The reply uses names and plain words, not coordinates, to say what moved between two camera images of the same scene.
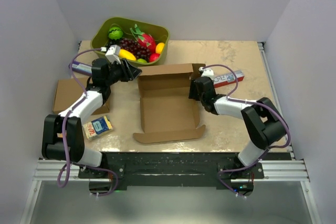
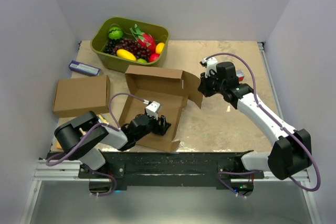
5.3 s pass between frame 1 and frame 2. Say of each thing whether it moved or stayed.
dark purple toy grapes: stayed
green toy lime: stayed
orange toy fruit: stayed
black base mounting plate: stayed
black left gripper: moved
